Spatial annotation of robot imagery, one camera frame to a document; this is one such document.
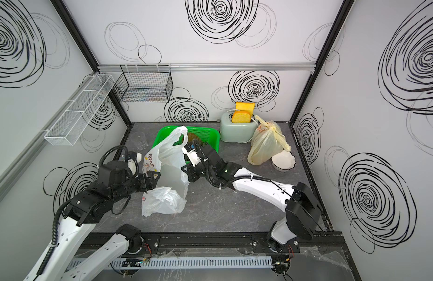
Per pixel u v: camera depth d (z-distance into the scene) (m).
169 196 0.55
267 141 0.86
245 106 1.02
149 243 0.74
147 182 0.60
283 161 0.96
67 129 0.72
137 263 0.72
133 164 0.56
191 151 0.65
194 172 0.65
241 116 0.96
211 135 1.07
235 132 1.02
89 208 0.43
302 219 0.40
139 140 1.08
